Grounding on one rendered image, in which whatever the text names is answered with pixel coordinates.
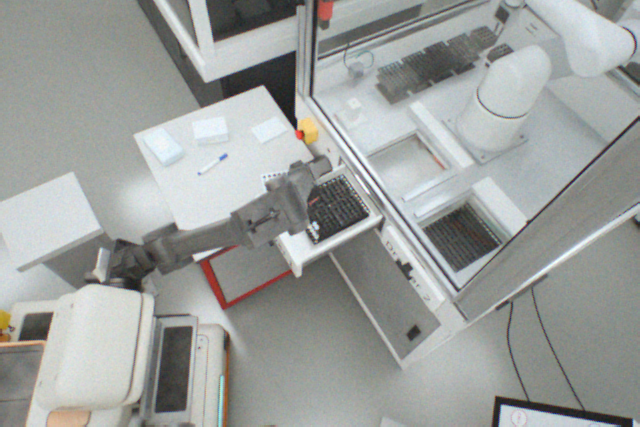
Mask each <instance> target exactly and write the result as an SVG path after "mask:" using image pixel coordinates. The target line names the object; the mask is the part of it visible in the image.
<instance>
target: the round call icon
mask: <svg viewBox="0 0 640 427"><path fill-rule="evenodd" d="M528 412H529V411H528V410H525V409H519V408H513V407H512V409H511V418H510V427H527V423H528Z"/></svg>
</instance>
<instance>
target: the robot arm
mask: <svg viewBox="0 0 640 427"><path fill-rule="evenodd" d="M289 168H290V169H289V171H288V172H287V173H288V175H287V173H283V174H282V175H279V176H277V177H275V178H273V179H271V180H269V181H268V182H266V183H265V184H264V185H265V187H266V189H267V191H268V192H266V193H265V194H263V195H261V196H259V197H258V198H256V199H254V200H252V201H251V202H249V203H247V204H245V205H244V206H242V207H240V208H238V209H236V210H235V211H233V212H231V213H230V214H231V217H229V218H226V219H223V220H220V221H216V222H213V223H210V224H207V225H204V226H201V227H198V228H195V229H192V230H184V229H180V230H179V229H178V228H177V226H176V224H175V222H170V223H168V224H166V225H163V226H161V227H159V228H157V229H155V230H153V231H151V232H149V233H147V234H146V235H144V236H142V237H141V238H142V240H143V241H144V244H143V245H139V244H136V243H133V242H130V241H126V240H124V239H121V238H117V239H115V240H113V241H112V243H111V248H110V256H109V261H108V267H107V270H106V276H105V281H104V283H105V285H110V278H126V279H132V280H135V281H137V282H140V283H141V286H140V288H142V281H143V278H144V277H146V276H147V275H148V274H149V273H151V272H153V271H155V268H156V267H157V269H158V271H160V273H161V275H166V274H169V273H171V272H173V271H175V270H178V269H182V268H184V267H185V266H187V265H189V264H190V263H192V262H193V261H195V260H194V258H193V256H192V255H195V254H199V253H203V252H207V251H211V250H215V249H219V248H223V247H229V246H233V245H242V246H246V247H247V246H248V247H247V248H248V249H249V251H250V250H254V249H257V248H259V247H261V246H263V245H264V244H266V243H268V242H270V241H271V240H273V239H275V238H277V237H278V236H280V235H282V234H284V233H286V232H287V231H288V234H289V236H290V237H291V236H292V237H293V236H295V235H298V234H300V233H302V232H303V231H306V230H307V229H308V228H309V224H310V220H309V216H308V214H307V212H306V211H307V208H308V205H307V204H308V203H309V204H310V206H311V205H312V204H313V203H314V202H315V201H316V200H318V199H319V197H318V194H319V193H320V194H321V189H320V188H319V186H318V183H317V181H316V180H318V179H320V178H321V177H323V176H325V175H327V174H329V173H331V172H333V169H334V168H333V166H332V164H331V161H330V159H329V157H327V156H326V155H325V154H324V155H322V156H320V157H318V158H315V159H313V160H311V161H309V162H306V163H303V162H302V160H299V161H297V162H295V163H293V164H290V167H289ZM272 212H273V213H272ZM271 213H272V214H271ZM274 216H275V217H274ZM272 217H273V218H272Z"/></svg>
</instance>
